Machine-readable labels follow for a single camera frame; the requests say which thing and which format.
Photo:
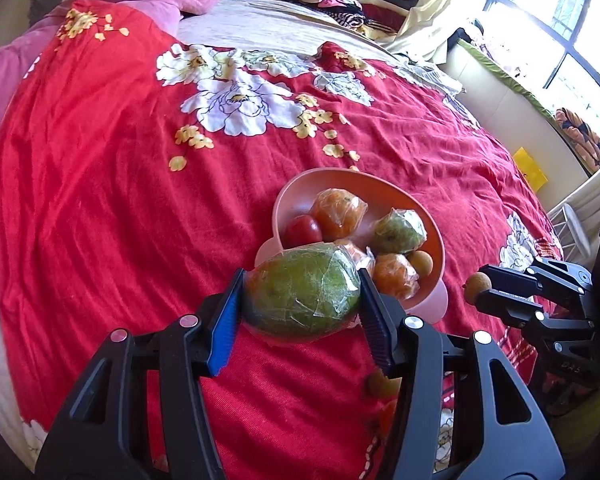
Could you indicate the yellow bag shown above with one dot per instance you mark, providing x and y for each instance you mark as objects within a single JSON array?
[{"x": 530, "y": 167}]

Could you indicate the orange patterned cushion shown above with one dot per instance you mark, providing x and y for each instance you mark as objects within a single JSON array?
[{"x": 580, "y": 132}]

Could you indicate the dark framed window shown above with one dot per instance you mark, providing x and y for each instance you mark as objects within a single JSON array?
[{"x": 570, "y": 35}]

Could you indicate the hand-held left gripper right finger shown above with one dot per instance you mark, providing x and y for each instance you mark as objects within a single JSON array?
[{"x": 377, "y": 320}]

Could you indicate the green mango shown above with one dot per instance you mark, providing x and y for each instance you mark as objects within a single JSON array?
[{"x": 300, "y": 290}]

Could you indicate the cream curtain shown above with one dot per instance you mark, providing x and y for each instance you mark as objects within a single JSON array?
[{"x": 455, "y": 0}]

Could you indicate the white quilted mattress pad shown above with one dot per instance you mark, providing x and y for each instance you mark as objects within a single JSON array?
[{"x": 10, "y": 390}]

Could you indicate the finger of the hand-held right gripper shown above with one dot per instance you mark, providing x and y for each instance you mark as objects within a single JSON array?
[
  {"x": 555, "y": 280},
  {"x": 510, "y": 310}
]

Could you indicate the pink bowl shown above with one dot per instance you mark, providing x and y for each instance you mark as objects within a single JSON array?
[{"x": 300, "y": 190}]

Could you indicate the orange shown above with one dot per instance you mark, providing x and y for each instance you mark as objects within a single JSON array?
[
  {"x": 337, "y": 212},
  {"x": 394, "y": 275},
  {"x": 387, "y": 417},
  {"x": 357, "y": 255}
]

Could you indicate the red floral blanket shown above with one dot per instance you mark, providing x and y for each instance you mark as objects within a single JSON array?
[{"x": 105, "y": 185}]

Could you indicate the beige bed sheet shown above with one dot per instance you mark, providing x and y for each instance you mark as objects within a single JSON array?
[{"x": 260, "y": 25}]

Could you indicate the small green fruit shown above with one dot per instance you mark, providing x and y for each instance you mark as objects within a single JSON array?
[{"x": 397, "y": 232}]

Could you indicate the red tomato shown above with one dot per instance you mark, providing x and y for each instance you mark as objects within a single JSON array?
[{"x": 302, "y": 231}]

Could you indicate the small brown longan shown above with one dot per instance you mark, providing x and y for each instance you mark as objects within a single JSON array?
[
  {"x": 477, "y": 284},
  {"x": 421, "y": 263},
  {"x": 382, "y": 385}
]

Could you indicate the green sill edge trim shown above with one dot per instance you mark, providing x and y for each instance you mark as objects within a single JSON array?
[{"x": 510, "y": 82}]

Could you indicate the white striped cloth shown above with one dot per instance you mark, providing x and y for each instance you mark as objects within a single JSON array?
[{"x": 430, "y": 77}]

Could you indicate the dark clothing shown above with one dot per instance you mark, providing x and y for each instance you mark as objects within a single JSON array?
[{"x": 462, "y": 35}]

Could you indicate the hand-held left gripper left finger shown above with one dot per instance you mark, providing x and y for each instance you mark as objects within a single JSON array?
[{"x": 225, "y": 320}]

